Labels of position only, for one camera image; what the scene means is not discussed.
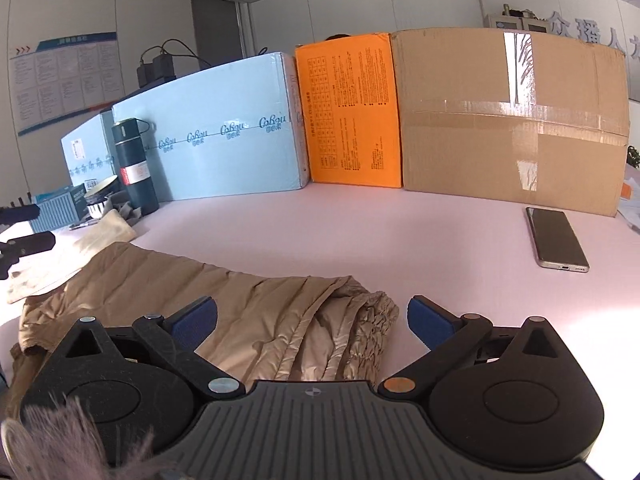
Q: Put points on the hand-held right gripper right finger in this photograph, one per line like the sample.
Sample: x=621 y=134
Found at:
x=430 y=322

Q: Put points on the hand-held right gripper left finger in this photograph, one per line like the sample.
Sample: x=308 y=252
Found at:
x=192 y=322

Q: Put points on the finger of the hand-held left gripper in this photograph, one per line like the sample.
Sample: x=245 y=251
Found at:
x=20 y=213
x=27 y=246

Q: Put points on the beige puffer jacket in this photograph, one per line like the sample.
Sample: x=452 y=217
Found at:
x=225 y=305

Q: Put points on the small blue striped box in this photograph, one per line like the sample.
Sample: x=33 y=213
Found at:
x=60 y=207

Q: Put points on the cream cloth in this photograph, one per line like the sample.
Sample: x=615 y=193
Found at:
x=75 y=260

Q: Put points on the white cup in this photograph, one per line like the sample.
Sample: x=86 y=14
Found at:
x=97 y=195

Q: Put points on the small light blue box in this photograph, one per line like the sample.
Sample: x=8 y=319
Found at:
x=82 y=155

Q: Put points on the grey cloth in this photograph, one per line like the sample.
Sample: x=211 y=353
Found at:
x=125 y=210

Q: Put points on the dark blue thermos bottle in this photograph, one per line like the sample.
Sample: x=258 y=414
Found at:
x=135 y=170

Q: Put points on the smartphone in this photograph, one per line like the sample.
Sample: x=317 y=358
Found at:
x=555 y=237

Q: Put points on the brown cardboard box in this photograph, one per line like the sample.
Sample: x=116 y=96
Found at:
x=475 y=160

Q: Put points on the large light blue box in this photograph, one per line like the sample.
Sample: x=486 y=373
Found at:
x=215 y=150

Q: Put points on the fluffy grey sleeve cuff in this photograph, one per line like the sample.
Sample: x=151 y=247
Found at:
x=60 y=440

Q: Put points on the orange printed box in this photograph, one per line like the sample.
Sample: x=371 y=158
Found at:
x=350 y=110

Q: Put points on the small orange box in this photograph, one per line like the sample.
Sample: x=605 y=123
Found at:
x=629 y=190

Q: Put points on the green potted plant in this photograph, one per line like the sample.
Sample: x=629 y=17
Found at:
x=634 y=156

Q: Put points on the grey door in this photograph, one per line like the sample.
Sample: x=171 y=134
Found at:
x=215 y=30

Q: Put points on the grey cabinet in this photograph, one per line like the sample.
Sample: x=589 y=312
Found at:
x=505 y=22

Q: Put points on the wall poster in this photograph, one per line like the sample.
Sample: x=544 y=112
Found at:
x=65 y=80

